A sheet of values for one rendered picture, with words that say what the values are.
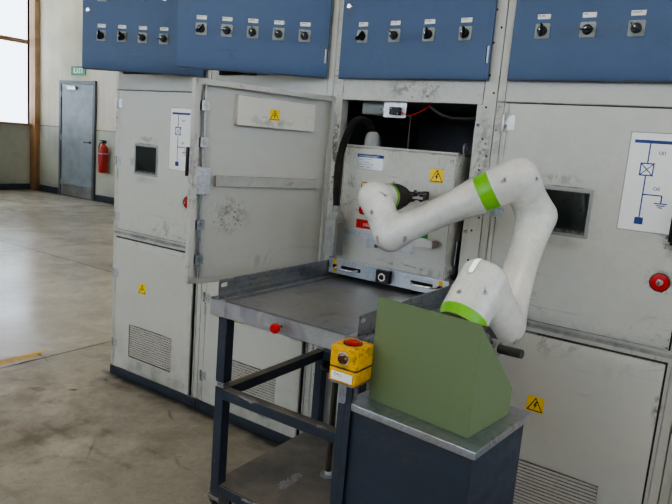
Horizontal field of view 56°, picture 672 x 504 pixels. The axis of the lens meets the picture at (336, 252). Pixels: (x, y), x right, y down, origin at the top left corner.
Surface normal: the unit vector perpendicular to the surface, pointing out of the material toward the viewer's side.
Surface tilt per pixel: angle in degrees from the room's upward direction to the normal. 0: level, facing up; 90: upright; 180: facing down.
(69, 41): 90
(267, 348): 90
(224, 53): 90
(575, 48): 90
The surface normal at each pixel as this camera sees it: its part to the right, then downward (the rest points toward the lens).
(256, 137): 0.61, 0.18
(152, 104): -0.56, 0.10
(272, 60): -0.09, 0.16
